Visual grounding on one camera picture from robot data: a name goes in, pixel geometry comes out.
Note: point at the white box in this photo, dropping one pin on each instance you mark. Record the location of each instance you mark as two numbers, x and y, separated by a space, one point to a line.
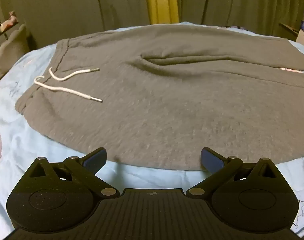
303 38

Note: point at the wall shelf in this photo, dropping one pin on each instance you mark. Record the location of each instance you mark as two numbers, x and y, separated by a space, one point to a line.
289 28

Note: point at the yellow curtain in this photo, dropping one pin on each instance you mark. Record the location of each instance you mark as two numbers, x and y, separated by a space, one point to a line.
162 0

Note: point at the grey curtain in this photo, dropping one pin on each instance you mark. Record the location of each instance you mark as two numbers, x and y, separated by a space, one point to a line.
67 5
242 2

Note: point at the grey pants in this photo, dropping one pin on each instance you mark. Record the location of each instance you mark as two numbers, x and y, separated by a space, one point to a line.
154 105

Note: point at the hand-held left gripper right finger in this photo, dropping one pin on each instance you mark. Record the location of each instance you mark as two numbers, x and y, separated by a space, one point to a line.
212 158

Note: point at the blue mushroom print bed sheet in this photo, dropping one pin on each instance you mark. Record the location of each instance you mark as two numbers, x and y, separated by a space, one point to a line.
7 105

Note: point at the grey cloth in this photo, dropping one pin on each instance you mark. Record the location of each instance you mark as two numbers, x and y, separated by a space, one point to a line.
13 47

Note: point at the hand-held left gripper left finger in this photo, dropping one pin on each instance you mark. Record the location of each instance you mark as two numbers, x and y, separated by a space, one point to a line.
95 158

